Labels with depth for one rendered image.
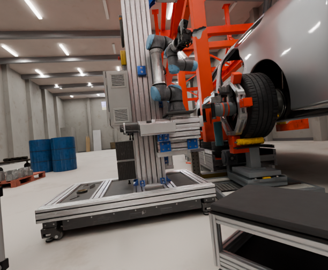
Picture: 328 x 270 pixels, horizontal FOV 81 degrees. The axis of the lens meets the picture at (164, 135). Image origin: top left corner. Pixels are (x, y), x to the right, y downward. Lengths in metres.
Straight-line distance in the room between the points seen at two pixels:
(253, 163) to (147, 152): 1.06
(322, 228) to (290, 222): 0.07
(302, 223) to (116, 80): 1.52
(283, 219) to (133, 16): 1.85
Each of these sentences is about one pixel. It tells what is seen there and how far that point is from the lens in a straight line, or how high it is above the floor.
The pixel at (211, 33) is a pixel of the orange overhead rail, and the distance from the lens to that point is 5.77.
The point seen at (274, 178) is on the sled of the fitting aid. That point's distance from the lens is 2.01.
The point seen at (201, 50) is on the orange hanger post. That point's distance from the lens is 2.68.
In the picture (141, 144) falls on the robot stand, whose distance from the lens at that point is 1.69.
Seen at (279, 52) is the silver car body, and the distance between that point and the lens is 2.05.
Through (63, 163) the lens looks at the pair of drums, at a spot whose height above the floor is 0.21.
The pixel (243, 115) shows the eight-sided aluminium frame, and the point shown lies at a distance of 1.82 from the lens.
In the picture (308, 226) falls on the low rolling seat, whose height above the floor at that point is 0.34.
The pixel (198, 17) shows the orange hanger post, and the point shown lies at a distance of 2.87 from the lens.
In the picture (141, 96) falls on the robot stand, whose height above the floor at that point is 1.01.
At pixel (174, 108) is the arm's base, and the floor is 0.85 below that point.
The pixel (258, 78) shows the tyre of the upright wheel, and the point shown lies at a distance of 1.96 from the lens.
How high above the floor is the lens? 0.61
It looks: 1 degrees up
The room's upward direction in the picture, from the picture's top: 6 degrees counter-clockwise
